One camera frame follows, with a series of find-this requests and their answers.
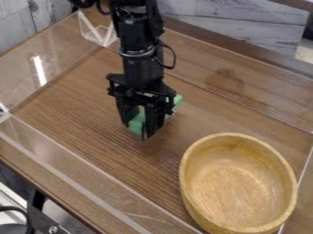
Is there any clear acrylic corner bracket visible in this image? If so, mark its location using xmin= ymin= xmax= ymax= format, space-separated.
xmin=78 ymin=11 xmax=118 ymax=48

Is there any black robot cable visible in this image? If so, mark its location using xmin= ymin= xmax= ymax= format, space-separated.
xmin=152 ymin=40 xmax=178 ymax=70

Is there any green rectangular block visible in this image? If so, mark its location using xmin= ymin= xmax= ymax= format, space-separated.
xmin=129 ymin=94 xmax=184 ymax=139

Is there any brown wooden bowl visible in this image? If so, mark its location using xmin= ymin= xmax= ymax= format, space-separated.
xmin=178 ymin=133 xmax=299 ymax=234

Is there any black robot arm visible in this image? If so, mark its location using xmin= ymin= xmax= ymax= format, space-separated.
xmin=69 ymin=0 xmax=178 ymax=139

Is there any black cable bottom left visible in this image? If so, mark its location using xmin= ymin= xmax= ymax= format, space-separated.
xmin=0 ymin=205 xmax=37 ymax=234

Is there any clear acrylic front wall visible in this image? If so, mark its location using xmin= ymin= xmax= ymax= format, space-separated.
xmin=0 ymin=113 xmax=203 ymax=234

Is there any black table leg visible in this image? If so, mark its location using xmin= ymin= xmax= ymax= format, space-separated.
xmin=31 ymin=190 xmax=47 ymax=210

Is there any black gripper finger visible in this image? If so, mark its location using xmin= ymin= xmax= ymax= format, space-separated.
xmin=117 ymin=97 xmax=140 ymax=126
xmin=142 ymin=104 xmax=166 ymax=140

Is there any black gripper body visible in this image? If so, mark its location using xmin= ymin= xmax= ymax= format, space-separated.
xmin=108 ymin=49 xmax=177 ymax=114

